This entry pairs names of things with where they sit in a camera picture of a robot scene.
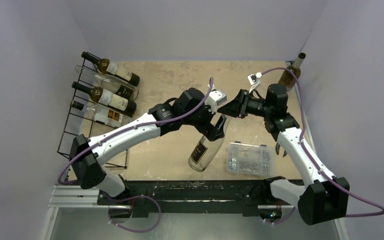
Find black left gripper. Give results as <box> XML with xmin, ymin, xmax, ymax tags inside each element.
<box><xmin>182</xmin><ymin>100</ymin><xmax>226</xmax><ymax>140</ymax></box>

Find tall clear glass bottle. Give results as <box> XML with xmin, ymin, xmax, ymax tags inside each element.
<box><xmin>188</xmin><ymin>137</ymin><xmax>225</xmax><ymax>172</ymax></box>

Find dark open-neck wine bottle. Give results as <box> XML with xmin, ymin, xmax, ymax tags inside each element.
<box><xmin>71</xmin><ymin>81</ymin><xmax>137</xmax><ymax>117</ymax></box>

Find clear glass black-label bottle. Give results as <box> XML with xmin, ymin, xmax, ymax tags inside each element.
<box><xmin>74</xmin><ymin>65</ymin><xmax>139</xmax><ymax>101</ymax></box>

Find clear square bottle gold cap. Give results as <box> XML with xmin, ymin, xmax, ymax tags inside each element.
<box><xmin>70</xmin><ymin>100</ymin><xmax>123</xmax><ymax>128</ymax></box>

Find dark green labelled wine bottle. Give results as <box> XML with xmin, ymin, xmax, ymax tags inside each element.
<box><xmin>81</xmin><ymin>51</ymin><xmax>141</xmax><ymax>87</ymax></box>

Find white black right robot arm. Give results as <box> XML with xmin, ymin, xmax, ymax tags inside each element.
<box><xmin>217</xmin><ymin>83</ymin><xmax>350</xmax><ymax>226</ymax></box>

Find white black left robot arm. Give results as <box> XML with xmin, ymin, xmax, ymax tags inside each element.
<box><xmin>69</xmin><ymin>87</ymin><xmax>227</xmax><ymax>205</ymax></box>

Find clear plastic screw box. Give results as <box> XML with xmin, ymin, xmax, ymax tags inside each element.
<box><xmin>226</xmin><ymin>141</ymin><xmax>275</xmax><ymax>178</ymax></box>

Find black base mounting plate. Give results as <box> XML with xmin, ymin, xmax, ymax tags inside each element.
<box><xmin>97</xmin><ymin>177</ymin><xmax>289</xmax><ymax>218</ymax></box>

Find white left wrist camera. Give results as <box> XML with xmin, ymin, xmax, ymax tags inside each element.
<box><xmin>204</xmin><ymin>85</ymin><xmax>228</xmax><ymax>114</ymax></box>

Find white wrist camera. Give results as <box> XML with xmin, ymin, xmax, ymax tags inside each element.
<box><xmin>204</xmin><ymin>85</ymin><xmax>228</xmax><ymax>114</ymax></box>
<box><xmin>247</xmin><ymin>72</ymin><xmax>263</xmax><ymax>93</ymax></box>

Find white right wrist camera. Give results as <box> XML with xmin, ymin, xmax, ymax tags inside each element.
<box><xmin>247</xmin><ymin>72</ymin><xmax>263</xmax><ymax>93</ymax></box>

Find black handled pliers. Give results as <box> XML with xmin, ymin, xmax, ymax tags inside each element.
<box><xmin>275</xmin><ymin>142</ymin><xmax>288</xmax><ymax>157</ymax></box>

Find black wire wine rack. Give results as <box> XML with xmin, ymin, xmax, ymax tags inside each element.
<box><xmin>57</xmin><ymin>52</ymin><xmax>139</xmax><ymax>170</ymax></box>

